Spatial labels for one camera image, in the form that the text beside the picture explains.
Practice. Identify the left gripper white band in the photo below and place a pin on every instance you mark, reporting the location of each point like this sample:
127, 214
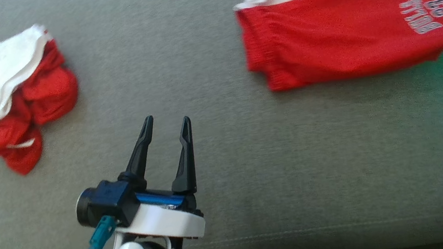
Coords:
166, 223

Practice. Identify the red Bulls jersey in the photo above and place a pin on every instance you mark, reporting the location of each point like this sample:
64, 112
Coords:
45, 93

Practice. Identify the red shorts with white band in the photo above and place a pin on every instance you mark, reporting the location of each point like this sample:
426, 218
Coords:
322, 34

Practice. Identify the large grey sofa seat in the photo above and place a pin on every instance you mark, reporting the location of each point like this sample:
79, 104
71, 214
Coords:
231, 162

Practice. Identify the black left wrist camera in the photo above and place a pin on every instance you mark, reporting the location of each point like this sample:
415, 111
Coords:
105, 201

